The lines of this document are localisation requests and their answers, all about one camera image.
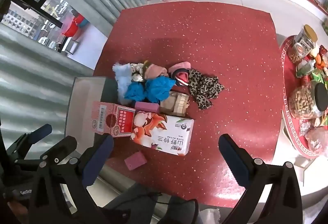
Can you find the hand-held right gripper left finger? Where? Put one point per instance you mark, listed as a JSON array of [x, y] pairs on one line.
[[98, 160]]

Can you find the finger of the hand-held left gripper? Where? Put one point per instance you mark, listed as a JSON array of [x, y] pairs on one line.
[[62, 146], [38, 133]]

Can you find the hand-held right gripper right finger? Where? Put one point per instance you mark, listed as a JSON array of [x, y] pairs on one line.
[[234, 162]]

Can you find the pink sponge block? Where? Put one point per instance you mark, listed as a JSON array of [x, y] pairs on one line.
[[147, 107], [135, 160]]

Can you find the leopard print scarf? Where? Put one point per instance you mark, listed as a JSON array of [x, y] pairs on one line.
[[205, 85]]

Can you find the beige cloth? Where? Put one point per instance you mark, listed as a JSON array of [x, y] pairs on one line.
[[174, 103]]

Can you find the light blue fluffy cloth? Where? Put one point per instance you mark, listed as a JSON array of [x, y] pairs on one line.
[[121, 75]]

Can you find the white polka dot cloth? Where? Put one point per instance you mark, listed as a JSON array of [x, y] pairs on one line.
[[137, 73]]

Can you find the red striped knit cloth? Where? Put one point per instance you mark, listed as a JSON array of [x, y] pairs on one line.
[[182, 78]]

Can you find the pink knit hat black band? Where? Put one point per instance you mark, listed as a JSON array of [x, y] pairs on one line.
[[179, 64]]

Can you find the yellow sponge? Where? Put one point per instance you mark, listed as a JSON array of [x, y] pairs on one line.
[[112, 119]]

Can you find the white plastic bag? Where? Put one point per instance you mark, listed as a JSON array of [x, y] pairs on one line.
[[208, 216]]

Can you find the white mushroom-print box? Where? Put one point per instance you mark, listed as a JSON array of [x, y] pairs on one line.
[[164, 134]]

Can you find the red snack bag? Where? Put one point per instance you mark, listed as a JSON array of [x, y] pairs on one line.
[[317, 142]]

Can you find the peanut jar black lid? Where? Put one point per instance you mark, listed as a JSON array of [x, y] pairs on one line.
[[302, 103]]

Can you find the grey metal rack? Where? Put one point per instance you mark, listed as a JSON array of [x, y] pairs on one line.
[[69, 47]]

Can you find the red plastic basin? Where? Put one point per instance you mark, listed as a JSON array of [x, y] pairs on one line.
[[73, 27]]

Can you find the small green jar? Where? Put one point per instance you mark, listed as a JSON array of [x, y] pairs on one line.
[[305, 69]]

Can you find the pile of colourful snack packets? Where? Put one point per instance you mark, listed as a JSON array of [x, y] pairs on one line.
[[320, 62]]

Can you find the nut jar gold lid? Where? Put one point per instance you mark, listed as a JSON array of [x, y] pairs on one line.
[[301, 44]]

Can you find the black door frame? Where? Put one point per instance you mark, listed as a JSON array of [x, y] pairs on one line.
[[33, 6]]

